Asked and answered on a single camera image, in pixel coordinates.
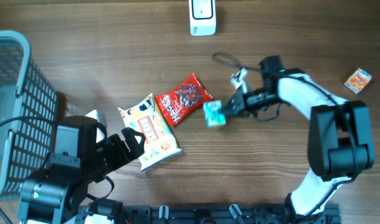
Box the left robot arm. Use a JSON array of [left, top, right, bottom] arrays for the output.
[[17, 116, 146, 223]]

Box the white barcode scanner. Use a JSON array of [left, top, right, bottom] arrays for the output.
[[188, 0, 217, 36]]

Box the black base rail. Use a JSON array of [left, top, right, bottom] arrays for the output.
[[121, 203, 343, 224]]

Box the white yellow wet wipes pack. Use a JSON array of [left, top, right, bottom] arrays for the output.
[[118, 94, 182, 172]]

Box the black camera cable right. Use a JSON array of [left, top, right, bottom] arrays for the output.
[[211, 52, 358, 218]]

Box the teal tissue pack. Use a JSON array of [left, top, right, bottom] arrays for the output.
[[203, 100, 226, 128]]

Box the orange tissue pack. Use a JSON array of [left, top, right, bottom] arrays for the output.
[[344, 68, 373, 94]]

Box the red candy bag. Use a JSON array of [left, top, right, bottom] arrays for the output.
[[155, 73, 213, 126]]

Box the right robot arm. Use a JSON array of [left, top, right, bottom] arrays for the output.
[[221, 53, 374, 223]]

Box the grey plastic shopping basket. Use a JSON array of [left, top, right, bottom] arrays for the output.
[[0, 30, 58, 200]]

